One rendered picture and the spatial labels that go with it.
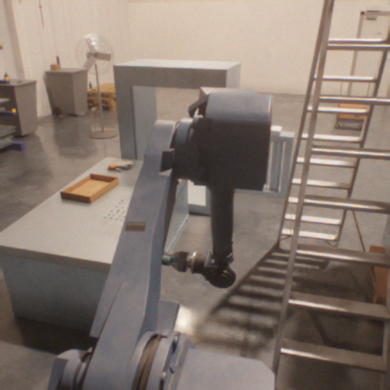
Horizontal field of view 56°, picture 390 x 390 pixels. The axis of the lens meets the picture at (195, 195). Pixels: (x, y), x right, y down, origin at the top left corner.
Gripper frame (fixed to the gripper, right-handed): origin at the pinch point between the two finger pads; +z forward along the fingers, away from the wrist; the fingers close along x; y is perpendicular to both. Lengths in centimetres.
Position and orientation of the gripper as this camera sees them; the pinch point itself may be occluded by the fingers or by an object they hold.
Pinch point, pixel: (167, 258)
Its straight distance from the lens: 241.4
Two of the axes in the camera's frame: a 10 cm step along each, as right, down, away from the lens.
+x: 1.3, -9.9, 0.7
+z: -9.7, -1.1, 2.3
